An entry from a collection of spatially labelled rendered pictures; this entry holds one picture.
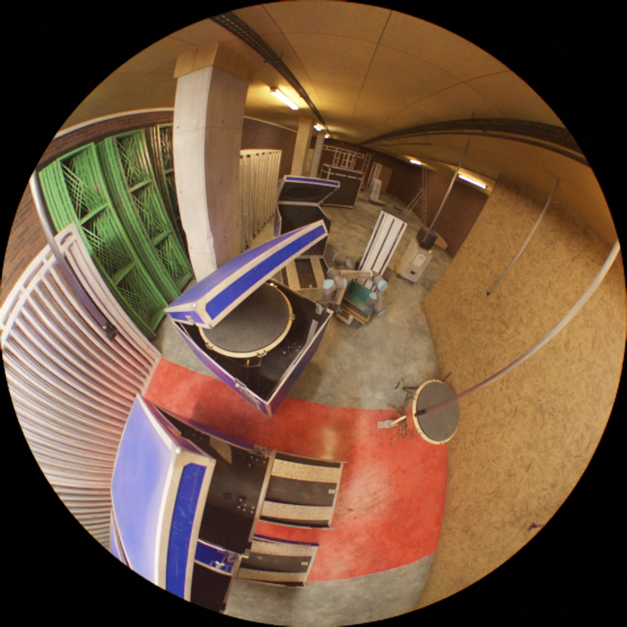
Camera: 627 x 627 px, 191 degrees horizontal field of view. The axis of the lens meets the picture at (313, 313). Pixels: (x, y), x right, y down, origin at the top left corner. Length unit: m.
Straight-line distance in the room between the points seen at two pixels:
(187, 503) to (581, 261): 3.11
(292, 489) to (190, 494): 1.81
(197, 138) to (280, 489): 3.26
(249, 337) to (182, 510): 1.28
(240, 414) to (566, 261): 4.08
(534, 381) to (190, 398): 3.96
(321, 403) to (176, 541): 2.11
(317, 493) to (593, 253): 3.83
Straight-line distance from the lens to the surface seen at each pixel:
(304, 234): 1.18
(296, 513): 2.35
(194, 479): 0.59
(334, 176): 7.27
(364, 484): 2.56
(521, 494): 2.83
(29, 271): 1.96
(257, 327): 1.57
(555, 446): 2.59
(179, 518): 0.64
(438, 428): 2.10
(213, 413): 2.41
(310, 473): 2.24
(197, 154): 1.73
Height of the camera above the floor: 2.27
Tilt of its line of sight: 50 degrees down
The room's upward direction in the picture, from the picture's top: 16 degrees clockwise
